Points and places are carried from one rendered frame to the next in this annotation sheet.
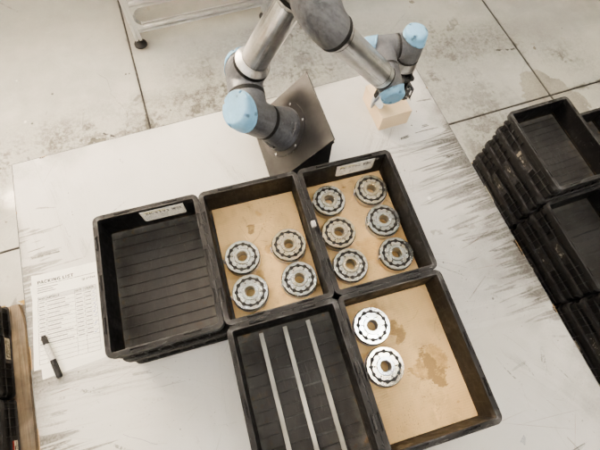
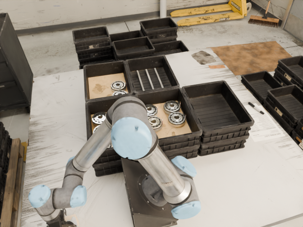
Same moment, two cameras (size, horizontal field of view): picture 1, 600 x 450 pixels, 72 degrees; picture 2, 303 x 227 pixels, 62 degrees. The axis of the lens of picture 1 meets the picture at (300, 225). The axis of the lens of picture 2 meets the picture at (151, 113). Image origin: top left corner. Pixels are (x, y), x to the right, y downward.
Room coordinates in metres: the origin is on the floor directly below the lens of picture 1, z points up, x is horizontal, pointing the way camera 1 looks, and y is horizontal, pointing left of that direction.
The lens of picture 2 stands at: (1.43, 0.17, 1.93)
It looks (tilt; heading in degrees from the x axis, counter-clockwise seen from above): 44 degrees down; 188
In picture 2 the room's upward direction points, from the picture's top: 1 degrees counter-clockwise
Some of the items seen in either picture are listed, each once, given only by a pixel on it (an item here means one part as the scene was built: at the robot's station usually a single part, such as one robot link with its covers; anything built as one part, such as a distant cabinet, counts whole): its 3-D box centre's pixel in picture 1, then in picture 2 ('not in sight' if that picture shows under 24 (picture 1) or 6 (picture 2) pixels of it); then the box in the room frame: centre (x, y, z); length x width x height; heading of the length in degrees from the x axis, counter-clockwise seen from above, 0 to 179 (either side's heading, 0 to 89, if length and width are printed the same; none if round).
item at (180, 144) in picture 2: (264, 249); (165, 119); (0.39, 0.10, 0.87); 0.40 x 0.30 x 0.11; 20
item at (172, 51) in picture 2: not in sight; (168, 61); (-1.09, 0.01, 0.31); 0.40 x 0.30 x 0.34; 113
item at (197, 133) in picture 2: (263, 244); (166, 112); (0.39, 0.10, 0.92); 0.40 x 0.30 x 0.02; 20
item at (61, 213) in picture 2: (399, 81); (54, 216); (1.04, -0.31, 0.89); 0.09 x 0.08 x 0.12; 23
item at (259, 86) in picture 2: not in sight; (261, 92); (-0.70, 1.00, 0.26); 0.40 x 0.30 x 0.23; 23
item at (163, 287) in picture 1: (162, 276); (213, 111); (0.29, 0.38, 0.87); 0.40 x 0.30 x 0.11; 20
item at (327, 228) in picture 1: (338, 232); not in sight; (0.47, -0.12, 0.86); 0.10 x 0.10 x 0.01
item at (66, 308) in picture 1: (68, 315); (257, 121); (0.18, 0.69, 0.70); 0.33 x 0.23 x 0.01; 23
